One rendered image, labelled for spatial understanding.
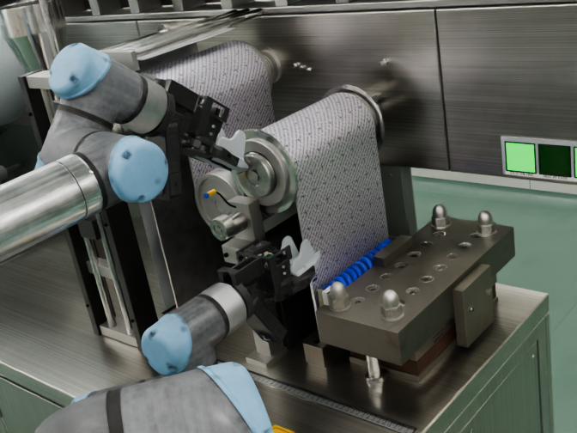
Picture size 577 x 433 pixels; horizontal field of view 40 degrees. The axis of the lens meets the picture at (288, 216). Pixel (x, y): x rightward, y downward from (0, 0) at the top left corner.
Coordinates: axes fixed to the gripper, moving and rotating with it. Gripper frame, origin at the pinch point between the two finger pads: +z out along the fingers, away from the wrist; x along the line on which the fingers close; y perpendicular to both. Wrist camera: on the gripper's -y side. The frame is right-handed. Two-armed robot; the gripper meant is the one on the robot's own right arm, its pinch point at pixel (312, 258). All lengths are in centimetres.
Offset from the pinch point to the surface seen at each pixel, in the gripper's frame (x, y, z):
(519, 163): -23.7, 8.3, 29.7
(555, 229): 59, -109, 234
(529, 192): 85, -105, 263
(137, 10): 70, 37, 31
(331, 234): -0.3, 2.2, 5.2
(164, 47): 30.0, 35.3, 3.3
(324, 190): -0.3, 10.4, 5.3
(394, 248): -6.0, -4.3, 15.2
